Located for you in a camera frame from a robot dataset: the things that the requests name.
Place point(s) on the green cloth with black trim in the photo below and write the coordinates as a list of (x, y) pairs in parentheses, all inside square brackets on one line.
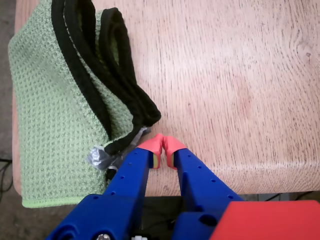
[(55, 107)]

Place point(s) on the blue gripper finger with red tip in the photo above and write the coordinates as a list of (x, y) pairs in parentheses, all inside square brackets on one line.
[(120, 190), (202, 185)]

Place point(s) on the red wrist camera mount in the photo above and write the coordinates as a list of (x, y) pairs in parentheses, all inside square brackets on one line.
[(270, 222)]

